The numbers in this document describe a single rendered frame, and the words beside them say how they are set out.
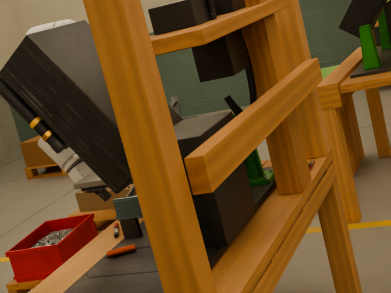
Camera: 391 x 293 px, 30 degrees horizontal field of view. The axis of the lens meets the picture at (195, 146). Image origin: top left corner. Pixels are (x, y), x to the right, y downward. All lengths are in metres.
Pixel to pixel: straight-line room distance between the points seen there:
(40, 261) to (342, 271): 1.25
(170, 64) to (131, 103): 8.65
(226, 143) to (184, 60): 8.35
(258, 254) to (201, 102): 8.12
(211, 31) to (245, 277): 0.65
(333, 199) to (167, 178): 1.51
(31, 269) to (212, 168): 1.15
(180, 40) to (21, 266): 1.18
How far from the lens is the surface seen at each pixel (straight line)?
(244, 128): 1.92
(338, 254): 3.09
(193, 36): 1.80
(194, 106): 10.19
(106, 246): 2.45
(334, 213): 3.02
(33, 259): 2.64
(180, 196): 1.61
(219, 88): 10.00
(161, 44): 1.83
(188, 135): 2.11
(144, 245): 2.35
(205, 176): 1.65
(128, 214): 2.43
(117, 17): 1.54
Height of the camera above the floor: 1.63
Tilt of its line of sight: 12 degrees down
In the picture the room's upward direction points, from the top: 14 degrees counter-clockwise
